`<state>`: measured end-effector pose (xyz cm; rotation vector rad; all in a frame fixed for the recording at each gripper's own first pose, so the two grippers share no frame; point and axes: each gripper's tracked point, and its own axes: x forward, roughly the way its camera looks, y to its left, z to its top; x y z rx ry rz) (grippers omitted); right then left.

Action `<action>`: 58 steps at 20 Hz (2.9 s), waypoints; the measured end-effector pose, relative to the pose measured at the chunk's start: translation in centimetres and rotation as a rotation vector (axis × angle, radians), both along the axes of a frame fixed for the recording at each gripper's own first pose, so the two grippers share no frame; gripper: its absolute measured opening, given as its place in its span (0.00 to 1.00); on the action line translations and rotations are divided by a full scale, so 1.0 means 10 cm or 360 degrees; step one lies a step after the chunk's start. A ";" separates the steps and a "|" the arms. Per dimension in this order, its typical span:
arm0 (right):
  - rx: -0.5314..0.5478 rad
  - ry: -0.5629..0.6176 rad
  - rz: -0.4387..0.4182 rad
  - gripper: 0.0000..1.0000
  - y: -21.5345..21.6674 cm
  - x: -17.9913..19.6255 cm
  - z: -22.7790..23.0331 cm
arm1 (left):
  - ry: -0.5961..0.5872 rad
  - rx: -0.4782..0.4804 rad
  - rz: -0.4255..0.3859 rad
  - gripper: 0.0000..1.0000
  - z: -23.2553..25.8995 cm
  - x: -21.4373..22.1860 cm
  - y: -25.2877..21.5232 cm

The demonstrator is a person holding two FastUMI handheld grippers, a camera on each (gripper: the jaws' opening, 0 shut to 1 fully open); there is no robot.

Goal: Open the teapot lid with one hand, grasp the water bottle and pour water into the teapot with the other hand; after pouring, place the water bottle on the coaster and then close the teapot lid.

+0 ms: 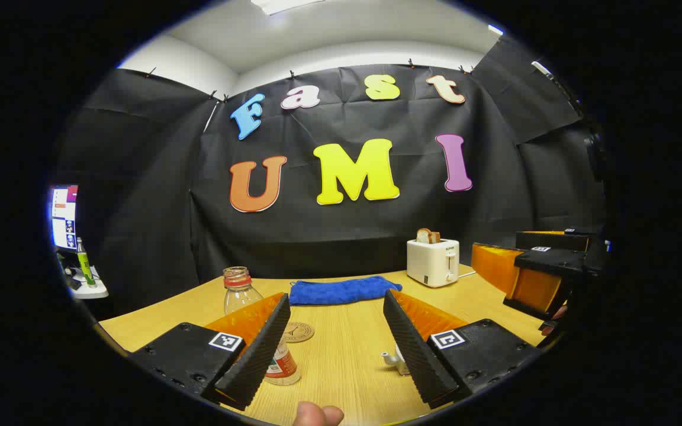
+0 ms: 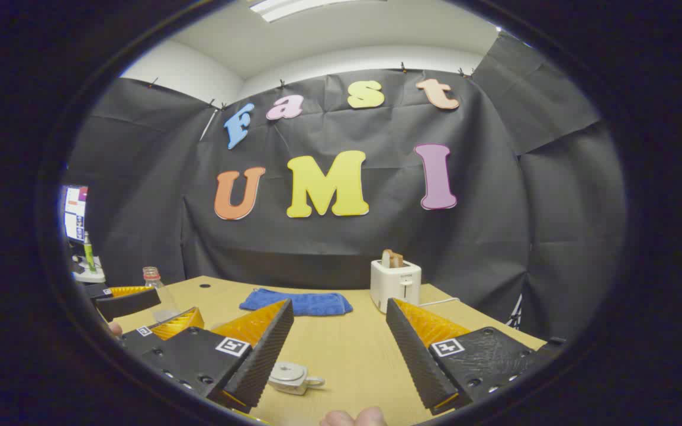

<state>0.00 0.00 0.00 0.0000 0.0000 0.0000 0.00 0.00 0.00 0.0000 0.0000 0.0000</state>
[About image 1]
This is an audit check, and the white toaster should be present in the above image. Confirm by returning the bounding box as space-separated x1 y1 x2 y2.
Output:
406 238 460 288

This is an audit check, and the white side table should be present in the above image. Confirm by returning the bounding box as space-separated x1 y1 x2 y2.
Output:
60 265 109 299

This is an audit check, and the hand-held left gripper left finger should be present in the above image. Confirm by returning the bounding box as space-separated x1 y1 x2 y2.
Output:
130 293 291 412

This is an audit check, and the clear plastic water bottle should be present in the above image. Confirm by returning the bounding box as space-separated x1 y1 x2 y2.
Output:
223 266 301 386

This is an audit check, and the round wooden coaster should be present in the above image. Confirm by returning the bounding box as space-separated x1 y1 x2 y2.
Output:
284 321 316 344

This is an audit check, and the computer monitor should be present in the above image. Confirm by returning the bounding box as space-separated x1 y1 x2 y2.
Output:
51 185 79 252

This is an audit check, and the green bottle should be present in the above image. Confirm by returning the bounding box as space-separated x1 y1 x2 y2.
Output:
76 237 96 288

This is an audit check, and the white ceramic teacup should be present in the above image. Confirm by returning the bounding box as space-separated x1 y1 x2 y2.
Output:
381 343 411 376

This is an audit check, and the blue towel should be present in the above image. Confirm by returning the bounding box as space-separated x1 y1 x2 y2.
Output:
288 276 403 306

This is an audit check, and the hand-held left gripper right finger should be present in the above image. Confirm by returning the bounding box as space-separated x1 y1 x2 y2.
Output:
383 289 542 410

